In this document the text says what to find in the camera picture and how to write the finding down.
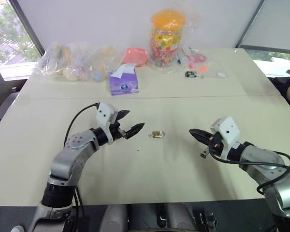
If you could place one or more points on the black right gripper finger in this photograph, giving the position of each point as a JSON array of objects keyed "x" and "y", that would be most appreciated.
[
  {"x": 204, "y": 141},
  {"x": 199, "y": 133}
]

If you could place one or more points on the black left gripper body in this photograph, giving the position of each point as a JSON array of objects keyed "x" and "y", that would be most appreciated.
[{"x": 116, "y": 132}]

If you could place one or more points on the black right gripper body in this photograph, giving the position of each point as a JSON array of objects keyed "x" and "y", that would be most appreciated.
[{"x": 215, "y": 143}]

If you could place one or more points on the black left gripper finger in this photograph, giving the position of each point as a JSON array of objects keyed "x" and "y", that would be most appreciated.
[
  {"x": 135, "y": 130},
  {"x": 122, "y": 114}
]

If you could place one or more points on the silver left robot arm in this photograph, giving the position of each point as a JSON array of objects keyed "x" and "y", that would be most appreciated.
[{"x": 70, "y": 157}]

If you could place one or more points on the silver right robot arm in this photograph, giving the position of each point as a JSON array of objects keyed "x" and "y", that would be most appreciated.
[{"x": 268, "y": 166}]

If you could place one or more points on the small brass padlock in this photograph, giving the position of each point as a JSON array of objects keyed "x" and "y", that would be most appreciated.
[{"x": 157, "y": 134}]

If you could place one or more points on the purple tissue box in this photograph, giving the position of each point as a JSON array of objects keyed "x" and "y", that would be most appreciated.
[{"x": 123, "y": 84}]

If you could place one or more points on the clear bag of yellow toys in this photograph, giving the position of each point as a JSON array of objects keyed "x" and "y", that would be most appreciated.
[{"x": 105, "y": 62}]

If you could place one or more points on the small black box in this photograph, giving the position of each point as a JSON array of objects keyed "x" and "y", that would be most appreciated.
[{"x": 190, "y": 74}]

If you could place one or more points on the pink plastic bowl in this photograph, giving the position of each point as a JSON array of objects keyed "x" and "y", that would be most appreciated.
[{"x": 135, "y": 55}]

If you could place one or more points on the small clear packet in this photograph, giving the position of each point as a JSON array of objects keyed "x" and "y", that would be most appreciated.
[{"x": 221, "y": 75}]

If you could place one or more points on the small orange clip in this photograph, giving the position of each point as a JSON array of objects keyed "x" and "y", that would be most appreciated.
[{"x": 202, "y": 69}]

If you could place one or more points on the small pink clip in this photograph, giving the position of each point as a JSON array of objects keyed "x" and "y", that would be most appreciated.
[{"x": 192, "y": 64}]

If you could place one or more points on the pink scissors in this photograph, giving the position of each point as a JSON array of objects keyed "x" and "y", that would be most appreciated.
[{"x": 195, "y": 57}]

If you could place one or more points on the clear bag of pastel toys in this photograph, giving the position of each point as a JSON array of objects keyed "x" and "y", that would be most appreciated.
[{"x": 62, "y": 62}]

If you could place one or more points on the grey rounded robot leg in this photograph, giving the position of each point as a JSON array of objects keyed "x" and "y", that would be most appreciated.
[
  {"x": 180, "y": 217},
  {"x": 113, "y": 218}
]

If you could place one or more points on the person in dark clothes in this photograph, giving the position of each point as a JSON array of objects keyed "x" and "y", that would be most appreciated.
[{"x": 287, "y": 91}]

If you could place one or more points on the candy jar with orange lid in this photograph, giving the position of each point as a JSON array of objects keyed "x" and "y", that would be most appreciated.
[{"x": 166, "y": 36}]

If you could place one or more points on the clear plastic bag around jar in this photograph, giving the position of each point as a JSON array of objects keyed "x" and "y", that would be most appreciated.
[{"x": 192, "y": 26}]

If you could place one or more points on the dark office chair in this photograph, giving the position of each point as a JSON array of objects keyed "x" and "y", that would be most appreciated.
[{"x": 2, "y": 106}]

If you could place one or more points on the white shoe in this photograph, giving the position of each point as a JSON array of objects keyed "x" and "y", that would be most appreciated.
[{"x": 18, "y": 228}]

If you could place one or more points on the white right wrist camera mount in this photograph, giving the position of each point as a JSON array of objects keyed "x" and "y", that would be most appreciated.
[{"x": 228, "y": 131}]

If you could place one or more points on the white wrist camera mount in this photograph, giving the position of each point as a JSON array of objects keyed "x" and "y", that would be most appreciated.
[
  {"x": 228, "y": 131},
  {"x": 104, "y": 113}
]

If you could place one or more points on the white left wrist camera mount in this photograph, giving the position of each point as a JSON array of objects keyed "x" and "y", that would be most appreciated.
[{"x": 104, "y": 113}]

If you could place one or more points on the black bracket under table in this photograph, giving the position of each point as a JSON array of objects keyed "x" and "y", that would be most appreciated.
[{"x": 205, "y": 221}]

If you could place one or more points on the black window frame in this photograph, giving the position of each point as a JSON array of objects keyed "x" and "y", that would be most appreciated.
[{"x": 29, "y": 29}]

